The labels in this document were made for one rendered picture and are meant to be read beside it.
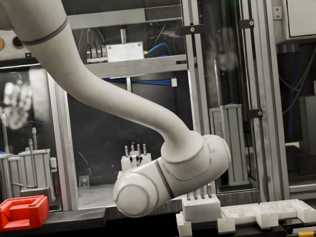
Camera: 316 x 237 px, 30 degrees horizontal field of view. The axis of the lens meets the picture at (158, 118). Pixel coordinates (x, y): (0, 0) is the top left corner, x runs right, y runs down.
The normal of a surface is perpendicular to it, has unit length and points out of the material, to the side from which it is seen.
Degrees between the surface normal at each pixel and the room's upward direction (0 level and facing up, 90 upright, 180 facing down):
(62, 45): 117
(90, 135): 90
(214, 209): 90
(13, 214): 90
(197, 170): 112
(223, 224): 90
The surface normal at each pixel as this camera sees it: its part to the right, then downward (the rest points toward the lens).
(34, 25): 0.18, 0.67
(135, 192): -0.02, -0.07
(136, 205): 0.04, 0.22
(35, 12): 0.36, 0.47
